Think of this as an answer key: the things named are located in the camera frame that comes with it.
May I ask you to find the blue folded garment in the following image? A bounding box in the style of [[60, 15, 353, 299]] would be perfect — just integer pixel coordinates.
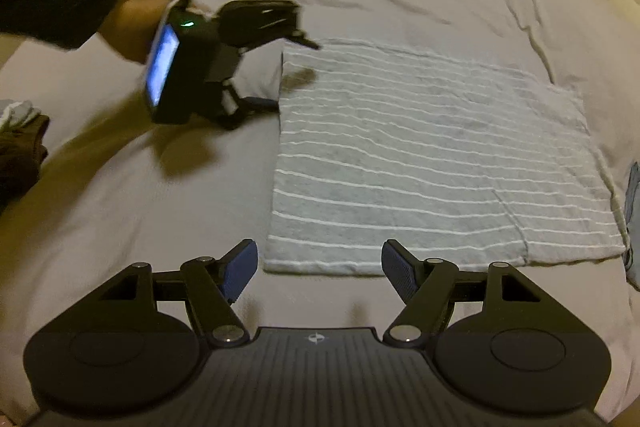
[[624, 161, 640, 291]]

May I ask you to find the grey striped t-shirt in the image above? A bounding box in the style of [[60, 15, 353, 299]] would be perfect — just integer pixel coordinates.
[[264, 39, 628, 275]]

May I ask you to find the person's left hand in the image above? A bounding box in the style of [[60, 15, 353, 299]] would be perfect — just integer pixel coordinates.
[[98, 0, 174, 64]]

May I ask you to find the dark brown garment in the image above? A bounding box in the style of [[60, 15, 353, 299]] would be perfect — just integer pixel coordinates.
[[0, 115, 50, 210]]

